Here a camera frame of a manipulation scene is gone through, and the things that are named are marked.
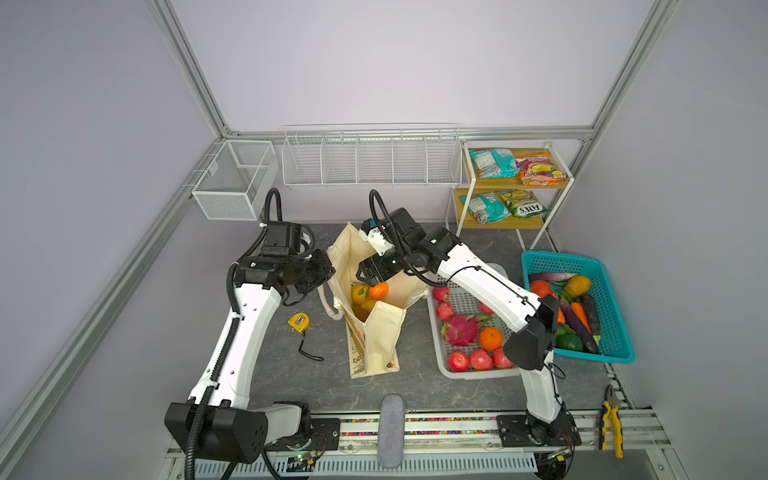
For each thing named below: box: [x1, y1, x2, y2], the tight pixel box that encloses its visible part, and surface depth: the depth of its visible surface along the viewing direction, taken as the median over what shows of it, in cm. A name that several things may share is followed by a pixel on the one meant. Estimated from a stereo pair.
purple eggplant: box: [529, 272, 598, 354], surface depth 93 cm
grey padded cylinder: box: [377, 394, 405, 469], surface depth 74 cm
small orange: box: [369, 282, 389, 301], surface depth 92 cm
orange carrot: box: [570, 302, 592, 334], surface depth 93 cm
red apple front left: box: [448, 351, 470, 373], surface depth 82 cm
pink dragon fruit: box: [440, 314, 491, 347], surface depth 85 cm
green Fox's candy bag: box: [496, 189, 549, 219], surface depth 103 cm
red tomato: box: [530, 280, 558, 299], surface depth 96 cm
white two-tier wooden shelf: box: [445, 141, 575, 252], surface depth 91 cm
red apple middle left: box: [436, 302, 454, 321], surface depth 93 cm
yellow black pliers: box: [599, 384, 625, 459], surface depth 77 cm
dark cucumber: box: [581, 294, 601, 336], surface depth 91 cm
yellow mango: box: [565, 275, 592, 298], surface depth 97 cm
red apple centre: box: [470, 348, 493, 371], surface depth 82 cm
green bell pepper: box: [554, 323, 584, 351], surface depth 87 cm
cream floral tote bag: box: [319, 222, 428, 379], surface depth 79 cm
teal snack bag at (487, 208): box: [460, 192, 512, 225], surface depth 101 cm
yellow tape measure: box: [287, 312, 324, 362], surface depth 93 cm
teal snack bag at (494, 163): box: [469, 148, 520, 179], surface depth 88 cm
